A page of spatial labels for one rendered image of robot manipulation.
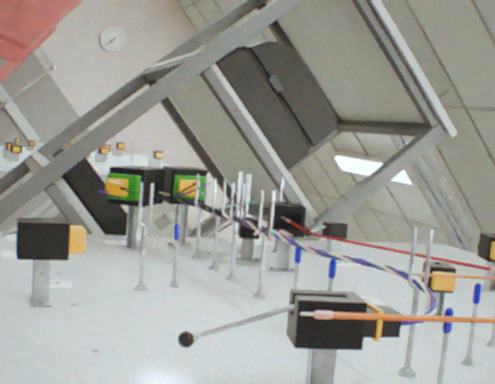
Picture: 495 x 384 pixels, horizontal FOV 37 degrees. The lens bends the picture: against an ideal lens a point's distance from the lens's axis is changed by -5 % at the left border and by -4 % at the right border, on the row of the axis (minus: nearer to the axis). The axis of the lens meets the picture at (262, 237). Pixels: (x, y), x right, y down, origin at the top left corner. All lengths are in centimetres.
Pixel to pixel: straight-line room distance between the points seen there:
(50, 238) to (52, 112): 721
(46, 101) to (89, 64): 59
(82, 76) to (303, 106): 647
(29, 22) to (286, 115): 150
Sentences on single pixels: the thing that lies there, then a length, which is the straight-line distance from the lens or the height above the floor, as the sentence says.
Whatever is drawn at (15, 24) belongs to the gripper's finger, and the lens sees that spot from 26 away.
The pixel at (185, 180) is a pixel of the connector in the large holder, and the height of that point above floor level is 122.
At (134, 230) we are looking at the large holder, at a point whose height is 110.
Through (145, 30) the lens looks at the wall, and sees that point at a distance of 827.
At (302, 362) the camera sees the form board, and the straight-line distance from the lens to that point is 75.
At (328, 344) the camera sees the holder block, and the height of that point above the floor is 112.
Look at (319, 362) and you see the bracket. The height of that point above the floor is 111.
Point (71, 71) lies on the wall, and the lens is 812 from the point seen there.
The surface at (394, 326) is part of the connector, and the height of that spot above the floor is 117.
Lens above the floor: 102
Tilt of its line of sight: 10 degrees up
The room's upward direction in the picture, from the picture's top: 52 degrees clockwise
